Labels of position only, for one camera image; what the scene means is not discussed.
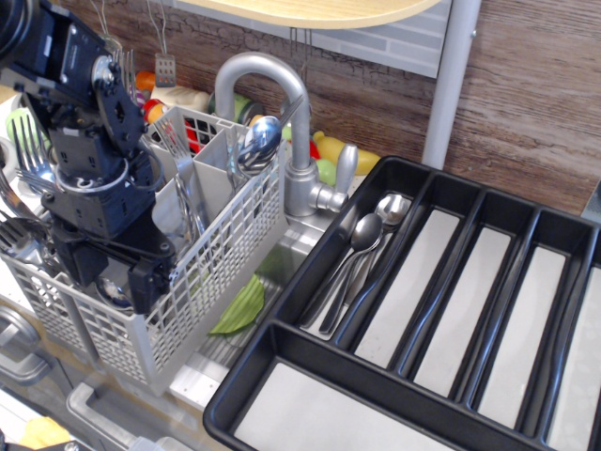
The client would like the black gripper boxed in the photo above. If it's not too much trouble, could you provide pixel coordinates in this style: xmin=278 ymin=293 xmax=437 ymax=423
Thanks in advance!
xmin=41 ymin=192 xmax=175 ymax=314

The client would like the small steel spoon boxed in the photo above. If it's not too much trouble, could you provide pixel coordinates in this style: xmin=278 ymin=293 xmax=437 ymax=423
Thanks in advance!
xmin=95 ymin=276 xmax=132 ymax=311

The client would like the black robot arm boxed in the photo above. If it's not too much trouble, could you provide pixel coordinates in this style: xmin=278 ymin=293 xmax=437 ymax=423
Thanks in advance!
xmin=1 ymin=1 xmax=175 ymax=314

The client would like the large spoon in basket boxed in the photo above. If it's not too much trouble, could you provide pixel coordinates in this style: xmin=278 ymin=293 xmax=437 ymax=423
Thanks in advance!
xmin=174 ymin=175 xmax=202 ymax=257

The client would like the grey plastic cutlery basket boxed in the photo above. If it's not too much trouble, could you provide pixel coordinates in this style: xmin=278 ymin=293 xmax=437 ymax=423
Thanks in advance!
xmin=6 ymin=107 xmax=287 ymax=395

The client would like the fork in basket back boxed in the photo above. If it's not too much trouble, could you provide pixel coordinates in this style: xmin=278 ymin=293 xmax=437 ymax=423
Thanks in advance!
xmin=153 ymin=114 xmax=210 ymax=235

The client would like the spoon at basket corner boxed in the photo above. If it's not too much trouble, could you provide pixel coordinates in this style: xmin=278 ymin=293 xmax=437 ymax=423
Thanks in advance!
xmin=227 ymin=116 xmax=283 ymax=192

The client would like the tall fork in basket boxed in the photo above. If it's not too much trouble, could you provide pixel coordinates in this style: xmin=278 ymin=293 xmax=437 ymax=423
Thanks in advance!
xmin=113 ymin=49 xmax=138 ymax=105

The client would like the dark spoon in tray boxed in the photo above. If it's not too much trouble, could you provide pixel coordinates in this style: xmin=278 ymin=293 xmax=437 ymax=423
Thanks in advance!
xmin=318 ymin=212 xmax=383 ymax=334

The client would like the shiny spoon in tray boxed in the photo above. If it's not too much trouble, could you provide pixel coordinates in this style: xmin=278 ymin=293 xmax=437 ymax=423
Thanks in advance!
xmin=298 ymin=193 xmax=408 ymax=328

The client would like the black cutlery tray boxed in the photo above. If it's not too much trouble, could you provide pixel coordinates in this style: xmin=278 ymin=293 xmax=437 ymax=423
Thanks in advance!
xmin=203 ymin=157 xmax=600 ymax=450

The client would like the fork head lower left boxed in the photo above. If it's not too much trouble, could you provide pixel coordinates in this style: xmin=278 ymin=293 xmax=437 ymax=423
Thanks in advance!
xmin=1 ymin=217 xmax=63 ymax=277

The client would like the fork at left edge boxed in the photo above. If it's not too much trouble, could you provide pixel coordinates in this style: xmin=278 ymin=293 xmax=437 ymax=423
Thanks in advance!
xmin=13 ymin=140 xmax=54 ymax=190

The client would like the green leaf in sink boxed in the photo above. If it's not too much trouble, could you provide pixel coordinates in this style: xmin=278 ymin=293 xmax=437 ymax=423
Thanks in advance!
xmin=208 ymin=274 xmax=265 ymax=335

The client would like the green toy cabbage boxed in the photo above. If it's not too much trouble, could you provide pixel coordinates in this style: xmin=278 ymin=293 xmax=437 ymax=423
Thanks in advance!
xmin=6 ymin=107 xmax=51 ymax=149

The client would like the silver sink faucet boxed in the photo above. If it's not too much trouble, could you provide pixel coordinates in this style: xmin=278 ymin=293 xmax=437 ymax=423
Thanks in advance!
xmin=214 ymin=52 xmax=359 ymax=217

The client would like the hanging small metal spatula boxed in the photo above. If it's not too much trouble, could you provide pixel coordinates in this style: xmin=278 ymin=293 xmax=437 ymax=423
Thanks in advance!
xmin=146 ymin=1 xmax=177 ymax=87

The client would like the hanging slotted ladle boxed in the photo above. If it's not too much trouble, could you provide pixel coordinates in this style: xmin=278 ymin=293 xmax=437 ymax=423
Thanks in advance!
xmin=90 ymin=0 xmax=123 ymax=54

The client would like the wooden shelf board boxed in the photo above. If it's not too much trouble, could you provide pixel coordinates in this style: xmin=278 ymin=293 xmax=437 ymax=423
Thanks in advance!
xmin=182 ymin=0 xmax=439 ymax=30

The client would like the grey metal pole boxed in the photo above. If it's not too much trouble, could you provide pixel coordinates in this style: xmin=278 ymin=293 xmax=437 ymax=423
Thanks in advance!
xmin=422 ymin=0 xmax=482 ymax=169

